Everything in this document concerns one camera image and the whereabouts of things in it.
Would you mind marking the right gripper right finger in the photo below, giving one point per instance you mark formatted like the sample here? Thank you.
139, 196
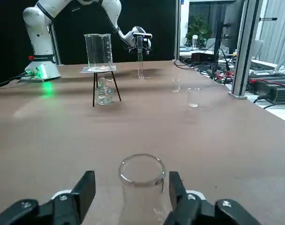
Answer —
191, 211

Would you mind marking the black power supply box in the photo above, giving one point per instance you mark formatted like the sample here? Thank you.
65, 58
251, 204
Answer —
271, 90

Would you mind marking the small glass beaker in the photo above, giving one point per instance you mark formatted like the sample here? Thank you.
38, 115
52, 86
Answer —
176, 85
194, 98

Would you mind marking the glass conical flask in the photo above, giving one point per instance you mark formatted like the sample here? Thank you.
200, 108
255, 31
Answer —
142, 199

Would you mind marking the glass alcohol lamp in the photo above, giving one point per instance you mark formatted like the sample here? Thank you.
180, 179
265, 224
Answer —
103, 93

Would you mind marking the aluminium frame upright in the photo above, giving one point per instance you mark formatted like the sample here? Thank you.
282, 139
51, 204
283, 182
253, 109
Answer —
55, 44

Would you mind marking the dark computer monitor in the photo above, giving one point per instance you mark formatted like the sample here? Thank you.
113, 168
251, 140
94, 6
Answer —
231, 23

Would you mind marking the green potted plant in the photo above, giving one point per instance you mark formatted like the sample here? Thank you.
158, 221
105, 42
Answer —
198, 28

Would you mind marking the large glass beaker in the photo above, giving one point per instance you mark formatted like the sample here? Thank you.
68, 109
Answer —
99, 51

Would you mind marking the aluminium frame post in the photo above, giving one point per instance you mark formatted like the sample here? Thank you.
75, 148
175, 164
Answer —
243, 47

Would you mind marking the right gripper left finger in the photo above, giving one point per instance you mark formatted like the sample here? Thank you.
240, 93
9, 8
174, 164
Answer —
62, 206

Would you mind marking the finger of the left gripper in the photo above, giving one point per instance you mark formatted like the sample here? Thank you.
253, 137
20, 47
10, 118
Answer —
146, 51
132, 49

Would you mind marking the glass graduated cylinder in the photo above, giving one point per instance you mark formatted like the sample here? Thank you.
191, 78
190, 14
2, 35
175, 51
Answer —
140, 65

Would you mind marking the black flat device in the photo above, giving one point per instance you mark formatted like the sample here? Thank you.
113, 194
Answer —
204, 56

